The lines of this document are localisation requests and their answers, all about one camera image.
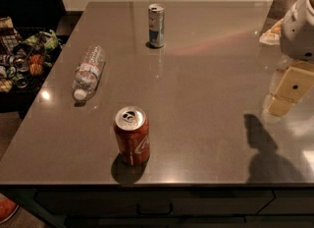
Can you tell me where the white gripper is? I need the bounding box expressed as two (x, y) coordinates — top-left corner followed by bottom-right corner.
(265, 0), (314, 117)

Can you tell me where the silver blue redbull can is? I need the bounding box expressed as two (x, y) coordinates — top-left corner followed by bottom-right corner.
(148, 3), (165, 48)

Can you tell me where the red coke can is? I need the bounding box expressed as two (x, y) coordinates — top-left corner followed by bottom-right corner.
(114, 106), (150, 165)

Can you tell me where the white snack packet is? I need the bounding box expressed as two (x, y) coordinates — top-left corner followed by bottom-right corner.
(259, 19), (283, 45)

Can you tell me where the clear plastic water bottle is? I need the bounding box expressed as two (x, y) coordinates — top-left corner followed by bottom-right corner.
(73, 45), (106, 101)

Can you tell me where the orange object on floor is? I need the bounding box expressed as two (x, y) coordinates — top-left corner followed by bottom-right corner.
(0, 198), (19, 224)

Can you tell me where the dark cabinet drawer with handle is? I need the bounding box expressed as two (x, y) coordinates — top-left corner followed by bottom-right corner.
(35, 189), (273, 217)

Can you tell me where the black wire snack basket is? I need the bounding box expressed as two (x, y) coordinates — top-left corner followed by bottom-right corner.
(0, 17), (63, 113)

